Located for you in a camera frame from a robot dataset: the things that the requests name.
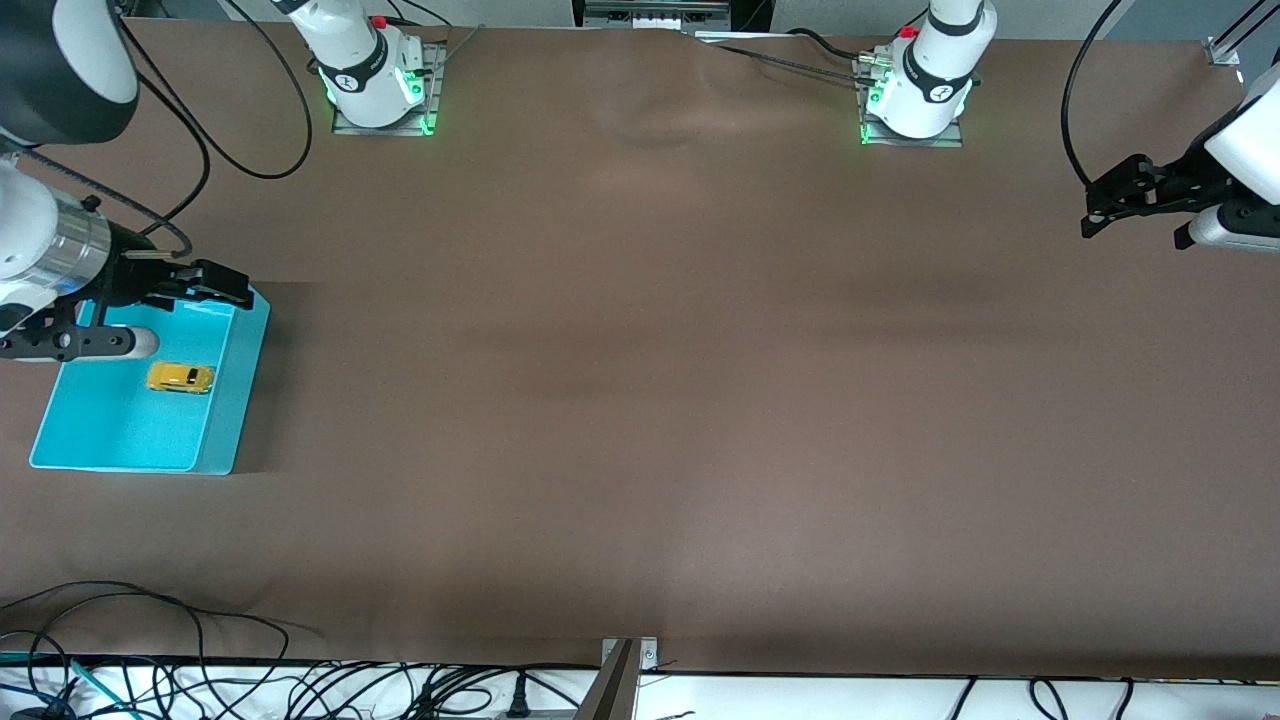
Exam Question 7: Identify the yellow beetle toy car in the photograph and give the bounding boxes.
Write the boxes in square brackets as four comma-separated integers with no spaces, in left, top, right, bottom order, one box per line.
[146,361,216,396]

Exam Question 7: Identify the teal plastic bin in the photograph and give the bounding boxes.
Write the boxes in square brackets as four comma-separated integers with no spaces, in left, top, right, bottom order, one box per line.
[28,280,272,476]

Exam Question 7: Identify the brown table cover sheet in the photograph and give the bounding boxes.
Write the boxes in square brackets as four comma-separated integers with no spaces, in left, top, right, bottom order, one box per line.
[0,18,1280,683]

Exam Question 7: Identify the black power strip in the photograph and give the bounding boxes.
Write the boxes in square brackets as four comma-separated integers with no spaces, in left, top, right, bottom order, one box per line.
[572,0,733,33]

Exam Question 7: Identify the black corrugated hose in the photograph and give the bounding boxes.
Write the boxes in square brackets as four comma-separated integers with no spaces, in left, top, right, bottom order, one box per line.
[15,148,193,261]

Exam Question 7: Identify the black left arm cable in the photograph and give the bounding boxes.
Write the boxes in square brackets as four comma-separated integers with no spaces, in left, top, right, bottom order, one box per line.
[1060,0,1126,189]

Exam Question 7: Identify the long black looping cable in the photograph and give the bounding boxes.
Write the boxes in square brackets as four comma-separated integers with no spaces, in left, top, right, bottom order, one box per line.
[110,0,313,181]

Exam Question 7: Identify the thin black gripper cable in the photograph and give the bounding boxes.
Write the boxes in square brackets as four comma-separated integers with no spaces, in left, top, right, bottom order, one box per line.
[118,35,211,239]

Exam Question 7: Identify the thin black table cable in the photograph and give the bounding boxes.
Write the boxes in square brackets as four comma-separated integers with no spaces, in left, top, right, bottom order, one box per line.
[0,582,326,666]

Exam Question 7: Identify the smooth black base cable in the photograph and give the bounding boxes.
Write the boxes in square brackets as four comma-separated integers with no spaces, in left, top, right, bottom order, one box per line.
[785,28,881,63]

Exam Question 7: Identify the thick braided black cable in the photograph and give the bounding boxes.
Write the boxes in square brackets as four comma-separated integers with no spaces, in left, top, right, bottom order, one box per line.
[695,36,871,89]

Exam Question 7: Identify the teal cable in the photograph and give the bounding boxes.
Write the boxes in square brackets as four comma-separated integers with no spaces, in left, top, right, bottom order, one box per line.
[0,652,141,720]

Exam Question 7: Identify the aluminium profile post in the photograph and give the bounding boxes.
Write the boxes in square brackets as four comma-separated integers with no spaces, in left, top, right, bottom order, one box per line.
[575,636,643,720]

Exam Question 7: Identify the small metal bracket plate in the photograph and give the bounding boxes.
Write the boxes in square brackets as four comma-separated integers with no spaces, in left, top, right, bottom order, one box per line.
[600,636,661,673]

